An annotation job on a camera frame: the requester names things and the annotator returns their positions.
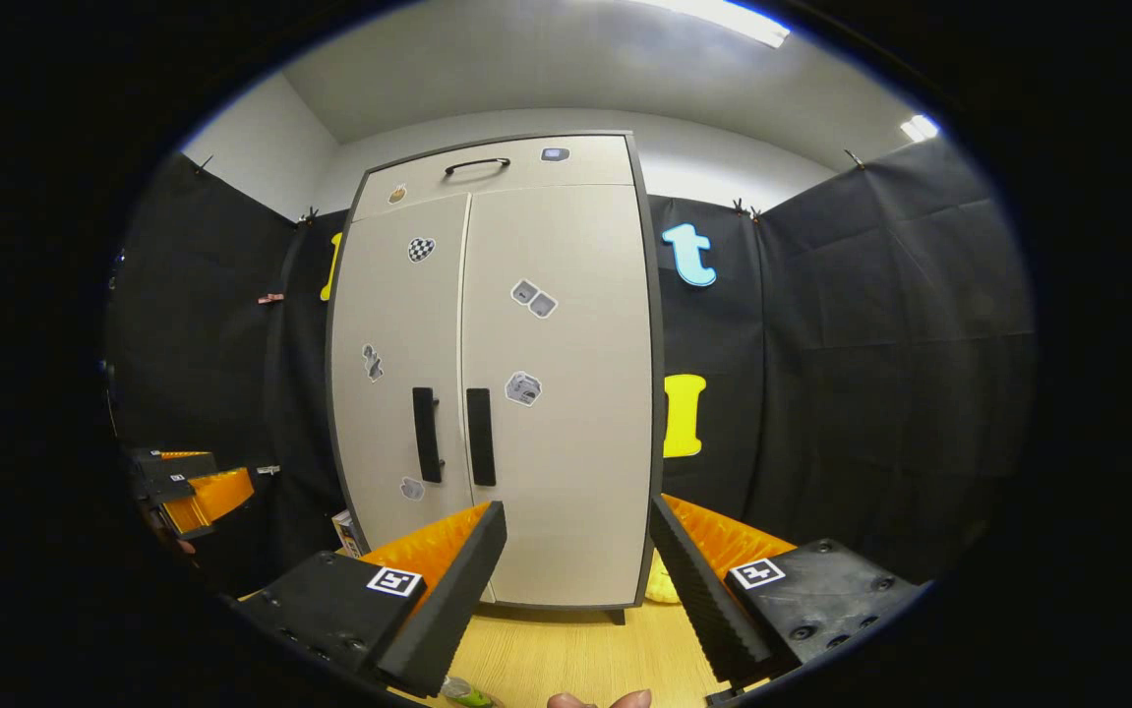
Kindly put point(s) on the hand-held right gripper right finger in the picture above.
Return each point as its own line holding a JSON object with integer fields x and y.
{"x": 703, "y": 600}

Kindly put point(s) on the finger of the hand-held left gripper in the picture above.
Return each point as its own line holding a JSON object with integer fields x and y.
{"x": 177, "y": 464}
{"x": 211, "y": 497}

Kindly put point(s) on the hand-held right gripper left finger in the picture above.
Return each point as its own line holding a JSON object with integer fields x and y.
{"x": 447, "y": 600}

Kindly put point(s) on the green label plastic bottle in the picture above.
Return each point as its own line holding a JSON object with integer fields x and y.
{"x": 467, "y": 695}

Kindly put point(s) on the beige cabinet door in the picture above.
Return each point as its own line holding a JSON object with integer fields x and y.
{"x": 388, "y": 324}
{"x": 575, "y": 462}

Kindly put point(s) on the beige and grey cabinet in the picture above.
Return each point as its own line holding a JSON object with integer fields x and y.
{"x": 658, "y": 393}

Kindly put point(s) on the beige cabinet drawer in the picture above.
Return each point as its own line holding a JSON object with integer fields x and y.
{"x": 526, "y": 182}

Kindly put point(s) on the yellow plush object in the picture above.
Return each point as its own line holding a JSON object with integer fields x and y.
{"x": 662, "y": 585}

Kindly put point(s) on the black backdrop cloth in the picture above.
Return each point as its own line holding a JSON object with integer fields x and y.
{"x": 870, "y": 374}

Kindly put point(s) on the black cloth clip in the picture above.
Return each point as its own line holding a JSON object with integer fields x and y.
{"x": 310, "y": 214}
{"x": 746, "y": 208}
{"x": 855, "y": 159}
{"x": 204, "y": 165}

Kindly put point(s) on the small ceiling light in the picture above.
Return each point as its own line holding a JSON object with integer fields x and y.
{"x": 920, "y": 128}

